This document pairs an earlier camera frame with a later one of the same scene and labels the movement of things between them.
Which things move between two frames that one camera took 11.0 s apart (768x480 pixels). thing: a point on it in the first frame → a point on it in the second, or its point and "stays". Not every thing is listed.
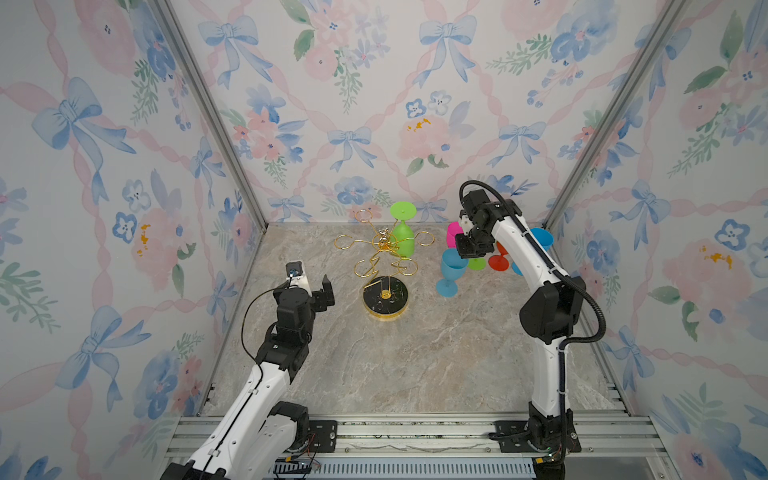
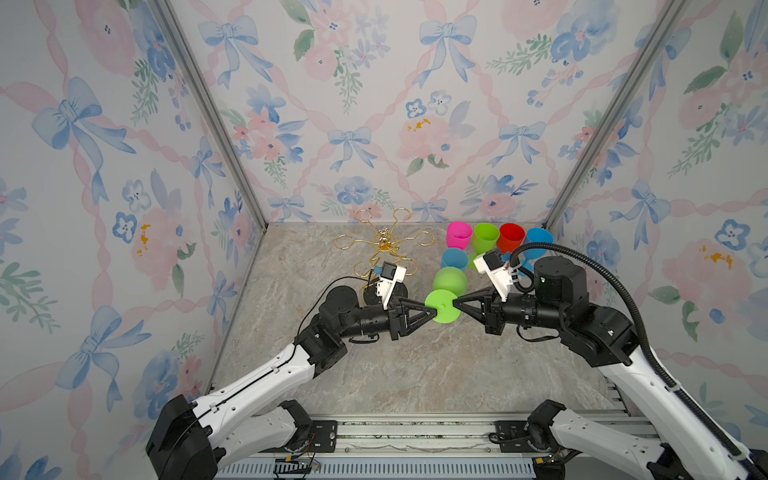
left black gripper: (319, 302) → (398, 327)
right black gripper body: (470, 246) → (496, 318)
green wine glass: (403, 234) → (449, 283)
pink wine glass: (453, 229) stays
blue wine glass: (453, 268) stays
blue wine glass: (544, 237) stays
